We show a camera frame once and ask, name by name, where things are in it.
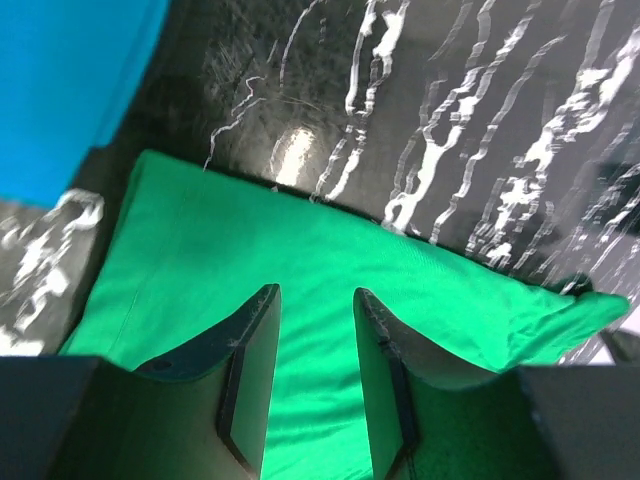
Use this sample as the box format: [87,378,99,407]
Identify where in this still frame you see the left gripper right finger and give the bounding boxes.
[353,288,495,479]

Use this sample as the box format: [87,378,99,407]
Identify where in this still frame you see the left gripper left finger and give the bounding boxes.
[136,284,281,475]

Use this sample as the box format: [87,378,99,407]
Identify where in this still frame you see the green t-shirt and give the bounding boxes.
[63,151,630,479]

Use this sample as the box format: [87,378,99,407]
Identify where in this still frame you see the folded blue t-shirt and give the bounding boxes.
[1,0,170,207]

